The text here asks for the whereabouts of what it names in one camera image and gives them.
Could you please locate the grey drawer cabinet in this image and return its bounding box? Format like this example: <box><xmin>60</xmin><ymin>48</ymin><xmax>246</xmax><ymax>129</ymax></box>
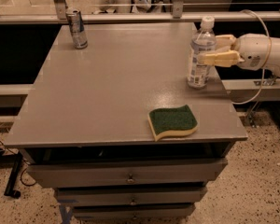
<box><xmin>4</xmin><ymin>22</ymin><xmax>248</xmax><ymax>224</ymax></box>

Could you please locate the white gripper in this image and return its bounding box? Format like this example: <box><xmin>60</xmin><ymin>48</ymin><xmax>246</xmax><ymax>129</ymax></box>
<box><xmin>197</xmin><ymin>34</ymin><xmax>272</xmax><ymax>71</ymax></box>

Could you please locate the black stand leg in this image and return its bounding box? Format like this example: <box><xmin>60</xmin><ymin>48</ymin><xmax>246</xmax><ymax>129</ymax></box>
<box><xmin>4</xmin><ymin>153</ymin><xmax>22</xmax><ymax>199</ymax></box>

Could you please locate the silver blue drink can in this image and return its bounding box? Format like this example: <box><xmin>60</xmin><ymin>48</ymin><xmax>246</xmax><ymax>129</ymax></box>
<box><xmin>65</xmin><ymin>7</ymin><xmax>88</xmax><ymax>49</ymax></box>

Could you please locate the middle grey drawer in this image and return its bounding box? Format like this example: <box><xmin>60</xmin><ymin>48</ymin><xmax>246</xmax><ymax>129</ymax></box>
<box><xmin>55</xmin><ymin>186</ymin><xmax>207</xmax><ymax>206</ymax></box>

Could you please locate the green yellow sponge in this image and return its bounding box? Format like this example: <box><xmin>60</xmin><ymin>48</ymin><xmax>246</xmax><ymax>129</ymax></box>
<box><xmin>148</xmin><ymin>105</ymin><xmax>198</xmax><ymax>141</ymax></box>

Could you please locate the grey drawer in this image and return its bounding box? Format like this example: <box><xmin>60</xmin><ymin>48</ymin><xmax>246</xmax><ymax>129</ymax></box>
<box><xmin>73</xmin><ymin>203</ymin><xmax>195</xmax><ymax>219</ymax></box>
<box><xmin>55</xmin><ymin>186</ymin><xmax>207</xmax><ymax>206</ymax></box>
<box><xmin>27</xmin><ymin>158</ymin><xmax>228</xmax><ymax>188</ymax></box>

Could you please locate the clear plastic water bottle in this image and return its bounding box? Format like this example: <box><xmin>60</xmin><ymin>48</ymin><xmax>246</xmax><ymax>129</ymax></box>
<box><xmin>188</xmin><ymin>16</ymin><xmax>217</xmax><ymax>89</ymax></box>

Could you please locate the white cable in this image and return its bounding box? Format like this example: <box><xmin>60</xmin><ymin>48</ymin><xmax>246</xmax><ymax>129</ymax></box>
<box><xmin>231</xmin><ymin>8</ymin><xmax>273</xmax><ymax>105</ymax></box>

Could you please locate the top grey drawer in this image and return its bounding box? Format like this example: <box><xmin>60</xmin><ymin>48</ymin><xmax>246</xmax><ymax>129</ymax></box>
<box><xmin>27</xmin><ymin>158</ymin><xmax>228</xmax><ymax>188</ymax></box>

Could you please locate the bottom grey drawer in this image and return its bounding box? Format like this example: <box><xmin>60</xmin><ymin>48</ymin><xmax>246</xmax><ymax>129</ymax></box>
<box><xmin>73</xmin><ymin>203</ymin><xmax>195</xmax><ymax>219</ymax></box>

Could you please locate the metal railing frame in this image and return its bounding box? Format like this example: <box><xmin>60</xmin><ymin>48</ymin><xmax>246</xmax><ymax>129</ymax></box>
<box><xmin>0</xmin><ymin>0</ymin><xmax>280</xmax><ymax>24</ymax></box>

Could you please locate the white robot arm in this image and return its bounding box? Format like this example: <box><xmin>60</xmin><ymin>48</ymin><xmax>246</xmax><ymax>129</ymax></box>
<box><xmin>197</xmin><ymin>34</ymin><xmax>280</xmax><ymax>77</ymax></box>

